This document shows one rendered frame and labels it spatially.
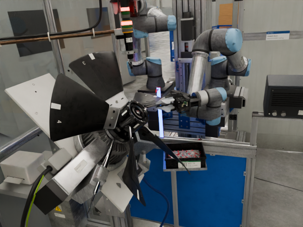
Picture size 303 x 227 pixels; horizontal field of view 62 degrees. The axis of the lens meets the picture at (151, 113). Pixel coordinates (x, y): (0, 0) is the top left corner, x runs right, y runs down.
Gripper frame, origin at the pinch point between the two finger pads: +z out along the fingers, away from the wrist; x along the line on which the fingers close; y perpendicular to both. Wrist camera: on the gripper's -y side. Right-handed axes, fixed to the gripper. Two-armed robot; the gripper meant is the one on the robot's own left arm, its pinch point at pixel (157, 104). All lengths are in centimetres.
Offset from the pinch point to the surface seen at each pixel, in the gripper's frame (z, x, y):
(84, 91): 33.2, -20.1, 17.4
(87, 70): 29.7, -20.0, -6.3
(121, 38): 14.7, -33.6, 2.2
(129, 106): 17.2, -9.4, 14.6
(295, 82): -63, -8, 19
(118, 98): 19.2, -9.0, 4.3
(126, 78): -78, 149, -443
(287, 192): -125, 121, -15
